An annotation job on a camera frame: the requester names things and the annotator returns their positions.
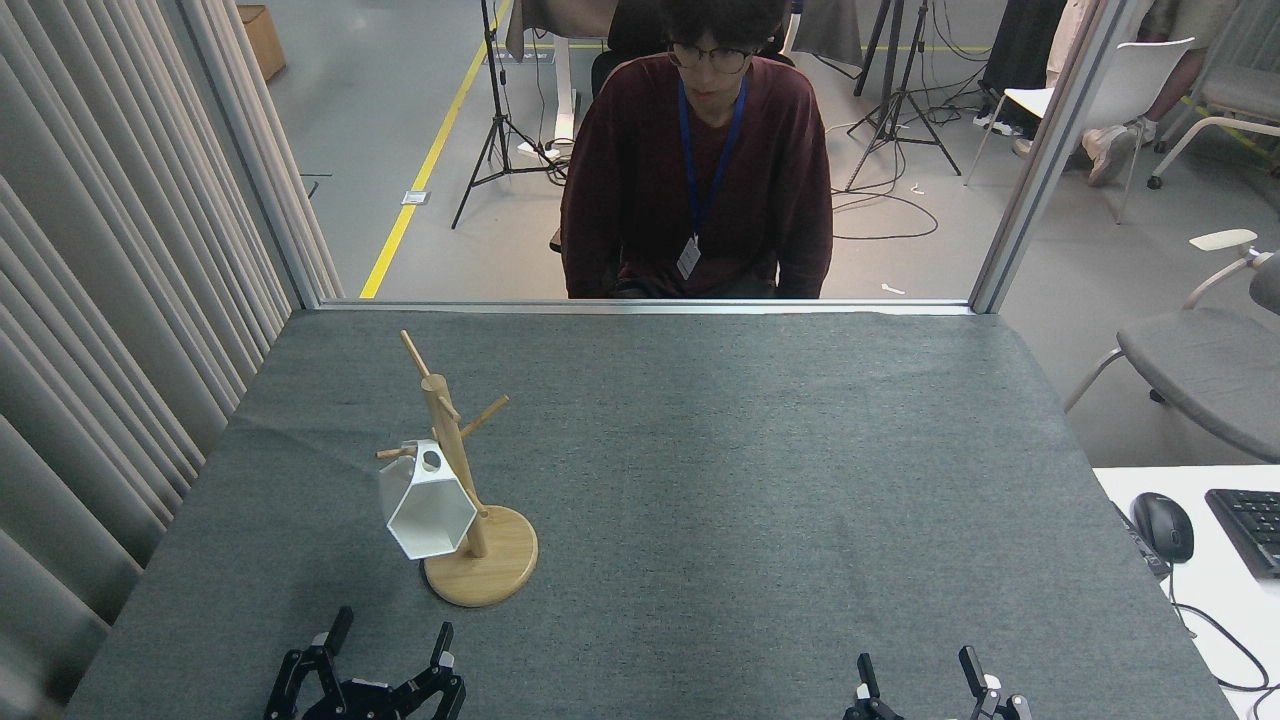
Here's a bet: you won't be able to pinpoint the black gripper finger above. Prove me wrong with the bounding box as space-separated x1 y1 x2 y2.
395 622 468 720
843 653 906 720
958 646 1032 720
265 606 355 720

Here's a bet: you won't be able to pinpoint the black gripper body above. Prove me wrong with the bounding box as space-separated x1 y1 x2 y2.
318 680 413 720

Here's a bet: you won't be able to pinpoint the white hexagonal cup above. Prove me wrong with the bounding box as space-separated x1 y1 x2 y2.
378 440 478 561

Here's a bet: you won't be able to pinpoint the wooden cup rack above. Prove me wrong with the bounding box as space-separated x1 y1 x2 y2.
376 330 539 608

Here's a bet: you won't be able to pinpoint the black computer mouse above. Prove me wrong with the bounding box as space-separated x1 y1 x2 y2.
1131 492 1195 564

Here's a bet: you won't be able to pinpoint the white desk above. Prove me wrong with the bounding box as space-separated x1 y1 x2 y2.
1093 465 1280 720

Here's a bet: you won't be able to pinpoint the grey felt table cover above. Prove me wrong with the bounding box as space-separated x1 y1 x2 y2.
65 308 1236 720

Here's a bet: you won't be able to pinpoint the black keyboard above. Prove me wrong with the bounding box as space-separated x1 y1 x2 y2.
1205 488 1280 580

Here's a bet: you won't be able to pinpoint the grey chair with white armrest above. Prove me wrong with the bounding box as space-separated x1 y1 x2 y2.
1062 229 1280 463

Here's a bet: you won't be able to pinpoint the beige pleated curtain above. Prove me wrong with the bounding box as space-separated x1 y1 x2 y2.
0 0 341 720

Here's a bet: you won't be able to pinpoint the background person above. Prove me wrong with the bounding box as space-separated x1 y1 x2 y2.
1012 0 1236 189
975 0 1071 137

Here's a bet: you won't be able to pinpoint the black tripod stand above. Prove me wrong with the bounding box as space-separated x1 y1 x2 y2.
451 0 549 230
845 0 962 191

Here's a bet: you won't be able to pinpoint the white-legged covered desk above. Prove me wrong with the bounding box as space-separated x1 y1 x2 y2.
505 0 616 161

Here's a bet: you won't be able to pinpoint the white plastic chair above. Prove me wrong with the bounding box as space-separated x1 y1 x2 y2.
965 37 1196 225

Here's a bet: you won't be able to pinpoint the cardboard box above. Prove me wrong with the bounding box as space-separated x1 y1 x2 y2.
233 4 287 84

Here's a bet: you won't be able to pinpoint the black-framed glasses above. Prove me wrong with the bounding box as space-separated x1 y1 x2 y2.
666 42 756 75

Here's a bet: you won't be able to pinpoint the black office chair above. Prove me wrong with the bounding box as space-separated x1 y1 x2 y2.
548 0 801 253

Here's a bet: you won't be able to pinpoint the silver frame rail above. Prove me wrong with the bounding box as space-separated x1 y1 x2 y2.
318 298 973 317

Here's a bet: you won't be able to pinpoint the silver frame post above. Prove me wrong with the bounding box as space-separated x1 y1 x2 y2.
970 0 1136 315
175 0 331 309

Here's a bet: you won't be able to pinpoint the blue lanyard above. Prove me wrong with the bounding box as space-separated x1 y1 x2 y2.
678 75 749 241

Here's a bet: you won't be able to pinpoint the grey chair with white frame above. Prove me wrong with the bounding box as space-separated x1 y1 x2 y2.
1147 0 1280 191

